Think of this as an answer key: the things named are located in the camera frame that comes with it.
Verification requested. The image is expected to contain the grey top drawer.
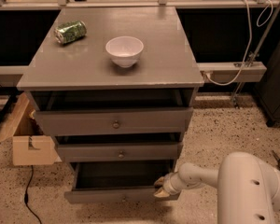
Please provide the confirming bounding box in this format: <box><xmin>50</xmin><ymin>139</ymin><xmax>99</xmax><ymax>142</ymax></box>
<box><xmin>35</xmin><ymin>107</ymin><xmax>193</xmax><ymax>136</ymax></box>

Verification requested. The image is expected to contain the white bowl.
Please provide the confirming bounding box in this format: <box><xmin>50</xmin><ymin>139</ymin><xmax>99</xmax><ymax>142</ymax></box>
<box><xmin>105</xmin><ymin>36</ymin><xmax>144</xmax><ymax>68</ymax></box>

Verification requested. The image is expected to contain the slanted metal rod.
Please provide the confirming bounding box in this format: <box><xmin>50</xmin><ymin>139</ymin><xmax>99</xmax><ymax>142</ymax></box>
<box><xmin>230</xmin><ymin>0</ymin><xmax>280</xmax><ymax>109</ymax></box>

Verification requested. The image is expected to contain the grey metal rail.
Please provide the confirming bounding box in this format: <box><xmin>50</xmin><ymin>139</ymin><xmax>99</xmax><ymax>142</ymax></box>
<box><xmin>198</xmin><ymin>62</ymin><xmax>267</xmax><ymax>85</ymax></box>

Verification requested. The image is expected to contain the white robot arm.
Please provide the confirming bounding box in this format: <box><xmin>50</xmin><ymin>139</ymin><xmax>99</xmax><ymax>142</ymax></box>
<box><xmin>154</xmin><ymin>152</ymin><xmax>280</xmax><ymax>224</ymax></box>

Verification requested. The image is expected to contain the grey bottom drawer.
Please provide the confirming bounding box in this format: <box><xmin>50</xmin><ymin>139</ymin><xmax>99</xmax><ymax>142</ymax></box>
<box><xmin>64</xmin><ymin>160</ymin><xmax>179</xmax><ymax>203</ymax></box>

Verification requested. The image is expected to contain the dark cabinet right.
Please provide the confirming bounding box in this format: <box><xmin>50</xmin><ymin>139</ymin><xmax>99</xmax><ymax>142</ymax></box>
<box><xmin>254</xmin><ymin>40</ymin><xmax>280</xmax><ymax>127</ymax></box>

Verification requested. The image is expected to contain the green soda can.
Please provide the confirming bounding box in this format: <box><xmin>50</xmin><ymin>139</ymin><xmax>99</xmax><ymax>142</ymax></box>
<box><xmin>54</xmin><ymin>21</ymin><xmax>87</xmax><ymax>45</ymax></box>

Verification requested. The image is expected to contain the grey drawer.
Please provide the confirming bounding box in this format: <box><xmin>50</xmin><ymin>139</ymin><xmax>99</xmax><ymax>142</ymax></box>
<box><xmin>64</xmin><ymin>160</ymin><xmax>179</xmax><ymax>203</ymax></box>
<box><xmin>35</xmin><ymin>107</ymin><xmax>193</xmax><ymax>136</ymax></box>
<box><xmin>57</xmin><ymin>142</ymin><xmax>183</xmax><ymax>162</ymax></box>

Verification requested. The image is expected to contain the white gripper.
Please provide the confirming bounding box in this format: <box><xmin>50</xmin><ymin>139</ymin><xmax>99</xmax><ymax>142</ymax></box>
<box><xmin>154</xmin><ymin>173</ymin><xmax>188</xmax><ymax>198</ymax></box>

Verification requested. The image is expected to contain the grey drawer cabinet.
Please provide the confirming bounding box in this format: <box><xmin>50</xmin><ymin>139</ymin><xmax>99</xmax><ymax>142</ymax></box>
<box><xmin>18</xmin><ymin>7</ymin><xmax>203</xmax><ymax>172</ymax></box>

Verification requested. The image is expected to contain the grey middle drawer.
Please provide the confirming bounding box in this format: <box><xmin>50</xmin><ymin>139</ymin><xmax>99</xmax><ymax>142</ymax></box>
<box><xmin>57</xmin><ymin>142</ymin><xmax>183</xmax><ymax>162</ymax></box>

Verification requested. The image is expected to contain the wooden box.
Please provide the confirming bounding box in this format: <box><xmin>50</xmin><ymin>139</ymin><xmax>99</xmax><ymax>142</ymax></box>
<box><xmin>0</xmin><ymin>93</ymin><xmax>61</xmax><ymax>166</ymax></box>

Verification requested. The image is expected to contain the white hanging cable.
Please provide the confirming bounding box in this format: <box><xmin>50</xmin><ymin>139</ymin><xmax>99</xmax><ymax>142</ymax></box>
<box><xmin>203</xmin><ymin>0</ymin><xmax>274</xmax><ymax>87</ymax></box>

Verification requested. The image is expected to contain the black floor cable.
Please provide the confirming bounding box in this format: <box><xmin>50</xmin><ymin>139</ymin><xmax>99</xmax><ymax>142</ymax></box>
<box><xmin>23</xmin><ymin>165</ymin><xmax>43</xmax><ymax>224</ymax></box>

